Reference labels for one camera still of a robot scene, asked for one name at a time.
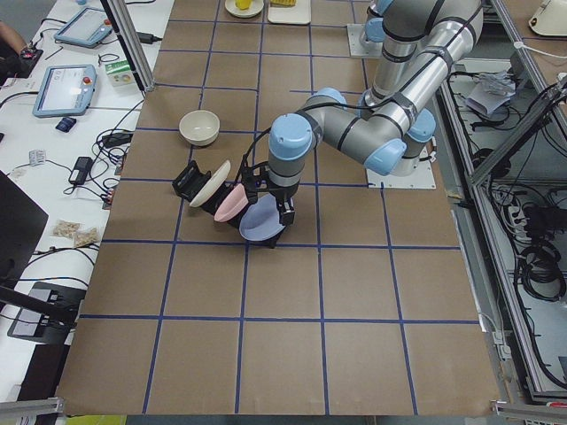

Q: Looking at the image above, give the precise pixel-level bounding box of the yellow lemon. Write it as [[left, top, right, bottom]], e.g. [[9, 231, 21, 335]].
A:
[[235, 0, 252, 11]]

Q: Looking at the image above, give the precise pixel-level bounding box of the pink plate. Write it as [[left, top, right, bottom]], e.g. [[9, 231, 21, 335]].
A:
[[214, 183, 248, 222]]

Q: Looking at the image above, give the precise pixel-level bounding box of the white bowl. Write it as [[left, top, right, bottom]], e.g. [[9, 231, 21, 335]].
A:
[[179, 110, 220, 147]]

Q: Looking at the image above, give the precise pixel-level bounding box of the white plate under lemon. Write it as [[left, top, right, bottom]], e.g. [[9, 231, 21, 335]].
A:
[[224, 0, 264, 19]]

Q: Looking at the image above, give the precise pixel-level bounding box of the near blue teach pendant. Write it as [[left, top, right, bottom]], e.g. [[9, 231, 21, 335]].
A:
[[32, 65, 97, 118]]

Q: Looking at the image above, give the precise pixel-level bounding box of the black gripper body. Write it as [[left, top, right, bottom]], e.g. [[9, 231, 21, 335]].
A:
[[241, 162, 299, 208]]

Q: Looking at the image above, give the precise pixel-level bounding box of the black power adapter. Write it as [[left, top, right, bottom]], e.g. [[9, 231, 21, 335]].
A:
[[68, 157, 94, 186]]

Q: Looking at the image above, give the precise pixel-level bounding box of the blue plate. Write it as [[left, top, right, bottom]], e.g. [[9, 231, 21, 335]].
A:
[[239, 194, 284, 242]]

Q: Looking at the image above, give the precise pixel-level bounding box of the cream plate in rack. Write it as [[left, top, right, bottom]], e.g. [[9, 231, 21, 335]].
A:
[[190, 159, 231, 207]]

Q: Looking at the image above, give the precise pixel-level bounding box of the aluminium frame post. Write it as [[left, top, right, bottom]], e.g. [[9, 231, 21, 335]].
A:
[[100, 0, 155, 93]]

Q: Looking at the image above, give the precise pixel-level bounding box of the green white carton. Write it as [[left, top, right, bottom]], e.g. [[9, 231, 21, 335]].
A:
[[105, 60, 135, 87]]

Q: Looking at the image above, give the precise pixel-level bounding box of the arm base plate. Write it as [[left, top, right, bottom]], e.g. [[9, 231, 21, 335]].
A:
[[346, 20, 385, 58], [366, 149, 437, 189]]

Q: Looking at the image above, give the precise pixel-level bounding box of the blue teach pendant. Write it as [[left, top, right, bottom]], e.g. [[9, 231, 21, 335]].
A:
[[54, 7, 113, 48], [32, 65, 97, 118]]

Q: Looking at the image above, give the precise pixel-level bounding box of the far blue teach pendant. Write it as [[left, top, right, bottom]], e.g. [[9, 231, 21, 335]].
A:
[[54, 7, 113, 48]]

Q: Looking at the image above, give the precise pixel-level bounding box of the white rectangular tray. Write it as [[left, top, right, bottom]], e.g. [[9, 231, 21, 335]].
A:
[[268, 0, 311, 25]]

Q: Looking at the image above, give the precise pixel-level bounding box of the black plate rack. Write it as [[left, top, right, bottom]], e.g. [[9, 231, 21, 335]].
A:
[[172, 160, 286, 248]]

